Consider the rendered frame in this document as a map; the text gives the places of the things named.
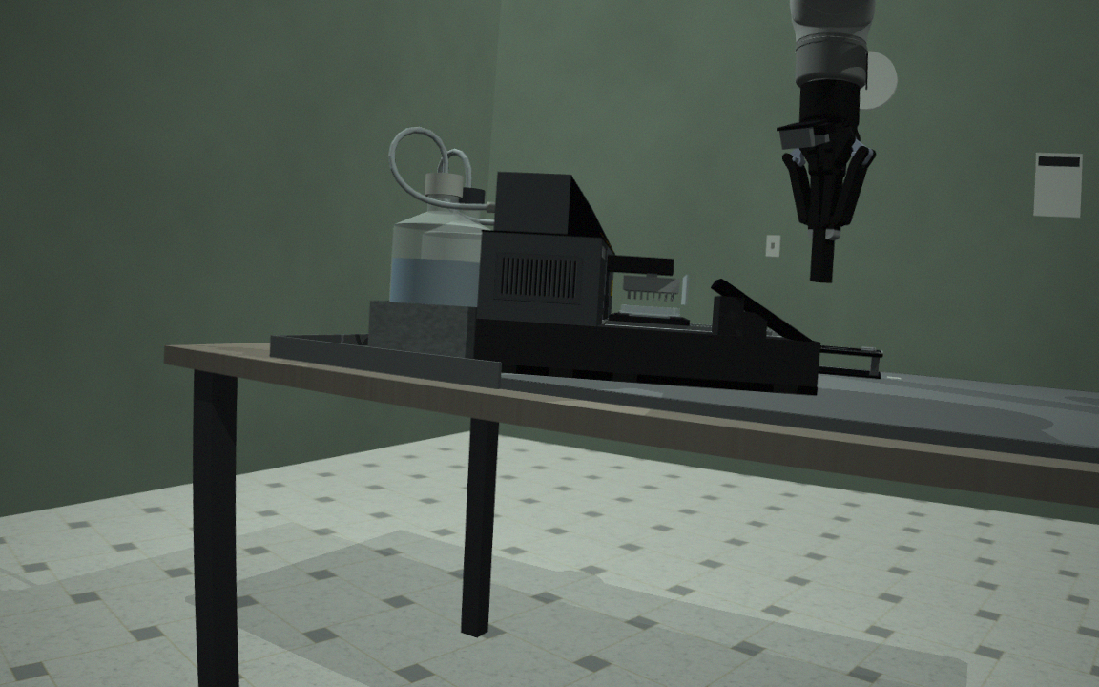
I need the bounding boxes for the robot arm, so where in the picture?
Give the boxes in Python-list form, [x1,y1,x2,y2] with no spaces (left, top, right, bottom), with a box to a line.
[777,0,876,149]

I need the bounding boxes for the grey curved hose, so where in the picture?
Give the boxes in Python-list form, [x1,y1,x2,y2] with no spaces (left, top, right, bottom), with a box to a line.
[388,128,487,210]

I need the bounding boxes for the translucent plastic bottle with grey cap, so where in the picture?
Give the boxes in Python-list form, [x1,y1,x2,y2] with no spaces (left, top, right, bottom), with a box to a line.
[389,173,487,307]

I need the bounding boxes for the black rectangular frame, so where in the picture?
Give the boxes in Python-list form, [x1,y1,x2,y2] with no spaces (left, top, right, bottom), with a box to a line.
[819,345,882,379]

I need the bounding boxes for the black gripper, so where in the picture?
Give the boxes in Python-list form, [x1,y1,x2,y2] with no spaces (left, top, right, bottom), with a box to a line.
[782,79,876,282]

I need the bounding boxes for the grey flexible hose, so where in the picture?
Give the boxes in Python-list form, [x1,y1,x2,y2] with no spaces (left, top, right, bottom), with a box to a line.
[437,149,493,226]

